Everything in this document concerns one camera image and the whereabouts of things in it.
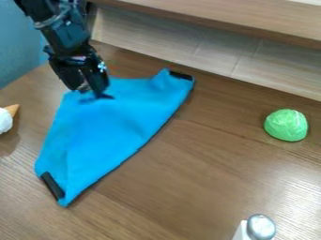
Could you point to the silver round knob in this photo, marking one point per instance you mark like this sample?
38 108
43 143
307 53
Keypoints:
261 227

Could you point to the white block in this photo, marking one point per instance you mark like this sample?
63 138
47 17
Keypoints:
240 232

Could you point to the blue cloth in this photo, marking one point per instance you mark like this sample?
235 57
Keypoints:
113 131

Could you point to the toy ice cream cone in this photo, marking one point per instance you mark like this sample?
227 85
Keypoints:
6 118

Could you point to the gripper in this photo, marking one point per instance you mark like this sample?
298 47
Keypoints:
72 57

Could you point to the green toy cabbage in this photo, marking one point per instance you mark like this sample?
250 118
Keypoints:
286 125

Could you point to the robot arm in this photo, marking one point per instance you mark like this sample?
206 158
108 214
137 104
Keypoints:
50 15

